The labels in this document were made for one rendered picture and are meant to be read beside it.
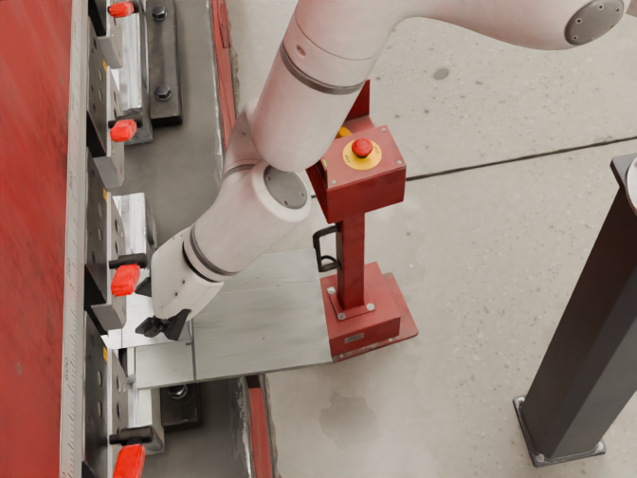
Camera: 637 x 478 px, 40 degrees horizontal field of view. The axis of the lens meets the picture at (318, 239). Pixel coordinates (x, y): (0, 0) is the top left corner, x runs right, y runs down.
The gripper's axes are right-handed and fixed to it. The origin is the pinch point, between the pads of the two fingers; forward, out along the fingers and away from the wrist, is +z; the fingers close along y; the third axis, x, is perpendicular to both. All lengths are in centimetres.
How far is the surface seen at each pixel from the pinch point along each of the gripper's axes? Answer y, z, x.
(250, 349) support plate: 6.9, -6.3, 11.6
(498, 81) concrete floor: -120, 19, 136
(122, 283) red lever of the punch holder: 12.6, -23.8, -16.5
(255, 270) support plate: -5.2, -7.4, 12.9
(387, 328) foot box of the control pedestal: -37, 46, 93
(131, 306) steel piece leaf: -1.9, 3.9, -0.8
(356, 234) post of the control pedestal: -42, 20, 63
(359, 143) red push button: -40, -6, 41
